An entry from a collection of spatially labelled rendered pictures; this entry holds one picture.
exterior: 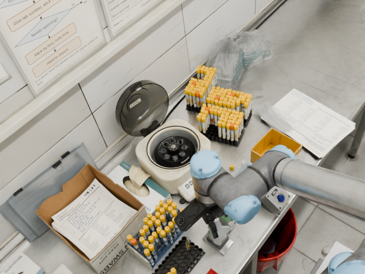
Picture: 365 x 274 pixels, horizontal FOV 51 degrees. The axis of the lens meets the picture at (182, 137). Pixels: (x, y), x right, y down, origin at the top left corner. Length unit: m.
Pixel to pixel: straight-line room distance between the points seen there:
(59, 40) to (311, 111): 1.01
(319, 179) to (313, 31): 1.34
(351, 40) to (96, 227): 1.44
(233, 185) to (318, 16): 1.44
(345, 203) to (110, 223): 0.82
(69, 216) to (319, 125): 1.00
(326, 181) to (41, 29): 0.81
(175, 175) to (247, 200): 0.51
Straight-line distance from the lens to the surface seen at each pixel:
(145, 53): 1.48
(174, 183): 1.35
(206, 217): 1.09
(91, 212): 1.40
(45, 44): 1.17
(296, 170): 0.87
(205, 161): 0.92
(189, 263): 1.30
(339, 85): 1.81
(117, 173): 1.45
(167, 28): 1.53
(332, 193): 0.80
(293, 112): 1.64
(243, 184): 0.90
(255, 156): 1.41
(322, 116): 1.65
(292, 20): 2.15
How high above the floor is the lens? 2.10
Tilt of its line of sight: 51 degrees down
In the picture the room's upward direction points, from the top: 11 degrees counter-clockwise
